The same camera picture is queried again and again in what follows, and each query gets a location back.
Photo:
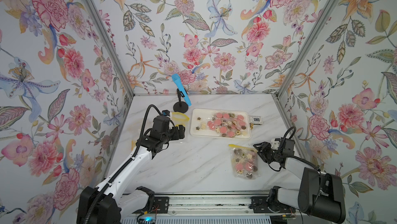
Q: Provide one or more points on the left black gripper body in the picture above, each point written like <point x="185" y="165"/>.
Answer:
<point x="172" y="134"/>

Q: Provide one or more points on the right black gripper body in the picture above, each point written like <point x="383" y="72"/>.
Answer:
<point x="274" y="155"/>

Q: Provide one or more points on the ziploc bag of cookies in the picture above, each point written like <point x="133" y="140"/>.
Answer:
<point x="179" y="118"/>
<point x="243" y="161"/>

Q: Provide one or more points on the ziploc bag yellow duck print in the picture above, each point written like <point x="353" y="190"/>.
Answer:
<point x="133" y="145"/>

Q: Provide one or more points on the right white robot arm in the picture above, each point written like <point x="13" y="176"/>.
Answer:
<point x="320" y="193"/>

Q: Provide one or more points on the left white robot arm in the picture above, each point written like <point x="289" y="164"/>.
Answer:
<point x="107" y="203"/>

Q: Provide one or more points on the pile of poured cookies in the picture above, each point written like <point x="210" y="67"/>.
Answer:
<point x="226" y="124"/>

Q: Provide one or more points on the small QR code box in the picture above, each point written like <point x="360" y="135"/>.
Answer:
<point x="255" y="120"/>

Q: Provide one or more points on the black microphone stand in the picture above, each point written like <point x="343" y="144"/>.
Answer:
<point x="180" y="106"/>

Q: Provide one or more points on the white rectangular tray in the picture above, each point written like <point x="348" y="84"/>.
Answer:
<point x="201" y="130"/>

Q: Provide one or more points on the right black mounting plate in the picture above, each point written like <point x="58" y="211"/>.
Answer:
<point x="262" y="205"/>

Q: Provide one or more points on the black mounting plate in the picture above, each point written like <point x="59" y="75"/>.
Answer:
<point x="262" y="205"/>
<point x="158" y="205"/>

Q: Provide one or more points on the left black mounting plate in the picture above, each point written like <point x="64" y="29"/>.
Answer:
<point x="158" y="205"/>

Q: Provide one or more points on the blue microphone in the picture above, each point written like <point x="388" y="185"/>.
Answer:
<point x="177" y="80"/>

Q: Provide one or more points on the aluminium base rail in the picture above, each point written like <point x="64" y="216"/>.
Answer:
<point x="206" y="204"/>

